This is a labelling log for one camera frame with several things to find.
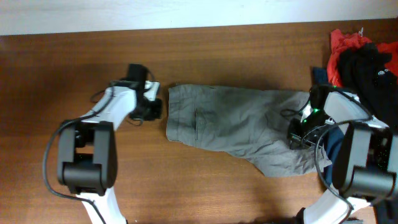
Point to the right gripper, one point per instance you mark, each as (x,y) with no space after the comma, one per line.
(294,135)

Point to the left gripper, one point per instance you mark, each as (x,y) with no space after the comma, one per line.
(157,112)

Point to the grey shorts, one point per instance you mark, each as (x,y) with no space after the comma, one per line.
(242,122)

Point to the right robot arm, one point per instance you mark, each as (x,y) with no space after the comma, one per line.
(338,104)

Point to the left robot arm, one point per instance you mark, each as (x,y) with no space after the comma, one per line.
(87,160)

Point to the blue denim garment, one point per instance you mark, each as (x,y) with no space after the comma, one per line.
(330,140)

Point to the black garment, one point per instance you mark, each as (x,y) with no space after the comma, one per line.
(373,81)

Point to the red garment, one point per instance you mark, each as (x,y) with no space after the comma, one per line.
(340,42)

